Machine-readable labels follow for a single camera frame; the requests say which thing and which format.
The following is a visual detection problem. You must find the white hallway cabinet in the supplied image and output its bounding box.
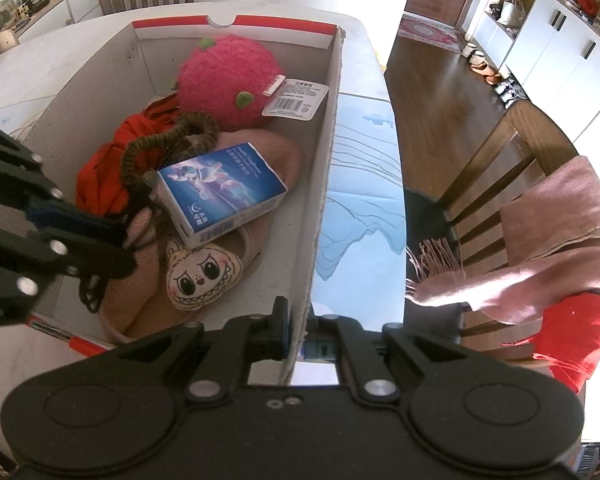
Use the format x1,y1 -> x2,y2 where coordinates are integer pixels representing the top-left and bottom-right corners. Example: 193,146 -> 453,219
467,0 -> 600,146

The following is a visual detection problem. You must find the pink fruit plush toy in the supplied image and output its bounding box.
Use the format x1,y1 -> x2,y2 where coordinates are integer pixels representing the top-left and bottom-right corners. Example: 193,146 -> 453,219
170,36 -> 330,131

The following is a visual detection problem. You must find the dark plastic crate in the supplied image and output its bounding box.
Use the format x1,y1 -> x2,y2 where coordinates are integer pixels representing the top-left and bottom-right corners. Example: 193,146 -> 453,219
580,442 -> 600,473

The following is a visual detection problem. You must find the brown bracelet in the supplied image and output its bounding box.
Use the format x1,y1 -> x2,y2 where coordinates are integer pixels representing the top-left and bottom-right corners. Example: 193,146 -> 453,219
120,111 -> 221,201

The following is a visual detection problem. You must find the white tote bag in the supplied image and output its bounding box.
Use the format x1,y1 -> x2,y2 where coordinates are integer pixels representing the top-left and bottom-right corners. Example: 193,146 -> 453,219
497,0 -> 526,28

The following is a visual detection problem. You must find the red garment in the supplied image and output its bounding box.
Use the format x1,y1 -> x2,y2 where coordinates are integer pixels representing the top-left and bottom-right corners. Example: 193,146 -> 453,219
75,95 -> 183,216

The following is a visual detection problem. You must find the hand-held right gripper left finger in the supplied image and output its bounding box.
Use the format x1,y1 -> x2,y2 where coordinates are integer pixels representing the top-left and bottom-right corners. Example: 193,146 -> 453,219
105,296 -> 288,402

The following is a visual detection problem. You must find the cream monster plush keychain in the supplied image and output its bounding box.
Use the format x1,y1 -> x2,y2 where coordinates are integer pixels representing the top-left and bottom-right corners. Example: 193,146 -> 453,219
165,239 -> 243,310

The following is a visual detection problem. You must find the blue printed carton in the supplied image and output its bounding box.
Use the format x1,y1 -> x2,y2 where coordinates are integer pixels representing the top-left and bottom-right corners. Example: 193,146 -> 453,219
156,141 -> 288,250

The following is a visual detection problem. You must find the white red-edged cardboard box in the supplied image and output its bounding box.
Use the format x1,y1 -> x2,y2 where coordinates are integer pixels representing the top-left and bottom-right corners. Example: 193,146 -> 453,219
17,14 -> 346,386

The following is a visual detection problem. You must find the red patterned rug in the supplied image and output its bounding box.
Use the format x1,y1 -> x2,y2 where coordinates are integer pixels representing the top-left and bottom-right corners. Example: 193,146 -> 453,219
397,14 -> 463,53

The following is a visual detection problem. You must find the red cloth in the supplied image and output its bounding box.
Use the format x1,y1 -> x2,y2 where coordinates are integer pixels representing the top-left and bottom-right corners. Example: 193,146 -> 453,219
502,287 -> 600,393

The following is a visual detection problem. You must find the blue printed table mat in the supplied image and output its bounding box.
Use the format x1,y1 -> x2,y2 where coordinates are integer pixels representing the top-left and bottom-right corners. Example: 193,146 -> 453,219
292,92 -> 406,386

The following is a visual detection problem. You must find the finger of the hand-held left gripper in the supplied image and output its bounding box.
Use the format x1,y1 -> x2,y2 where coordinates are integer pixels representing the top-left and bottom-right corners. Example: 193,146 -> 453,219
0,116 -> 128,249
0,222 -> 137,332

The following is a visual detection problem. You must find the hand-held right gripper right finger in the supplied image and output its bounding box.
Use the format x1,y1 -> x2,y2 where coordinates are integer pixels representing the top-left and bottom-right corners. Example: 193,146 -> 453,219
302,299 -> 481,404

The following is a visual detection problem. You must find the pink fringed scarf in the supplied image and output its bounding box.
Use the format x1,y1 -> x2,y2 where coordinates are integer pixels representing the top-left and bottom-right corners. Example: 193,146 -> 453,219
405,156 -> 600,326

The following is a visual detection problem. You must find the black seat cushion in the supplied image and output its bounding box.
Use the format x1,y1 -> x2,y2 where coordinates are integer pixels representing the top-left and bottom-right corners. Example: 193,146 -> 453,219
404,187 -> 468,346

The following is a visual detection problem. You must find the white wooden-top sideboard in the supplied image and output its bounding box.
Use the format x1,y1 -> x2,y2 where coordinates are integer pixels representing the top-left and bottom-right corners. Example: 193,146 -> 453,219
0,0 -> 108,61

